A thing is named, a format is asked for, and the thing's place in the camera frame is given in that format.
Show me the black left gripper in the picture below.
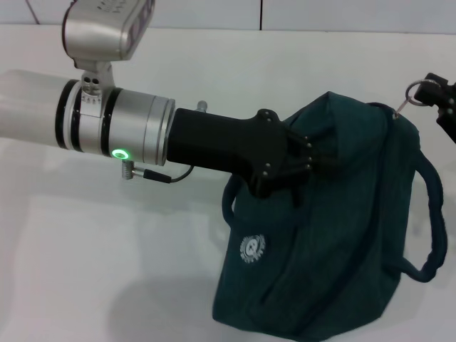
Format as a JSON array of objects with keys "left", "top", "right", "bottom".
[{"left": 165, "top": 108, "right": 325, "bottom": 200}]

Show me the dark teal insulated lunch bag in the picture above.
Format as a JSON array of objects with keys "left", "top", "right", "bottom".
[{"left": 212, "top": 90, "right": 449, "bottom": 342}]

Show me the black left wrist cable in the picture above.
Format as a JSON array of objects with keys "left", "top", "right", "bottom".
[{"left": 120, "top": 159, "right": 196, "bottom": 186}]

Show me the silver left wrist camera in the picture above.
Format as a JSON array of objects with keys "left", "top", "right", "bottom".
[{"left": 61, "top": 0, "right": 157, "bottom": 96}]

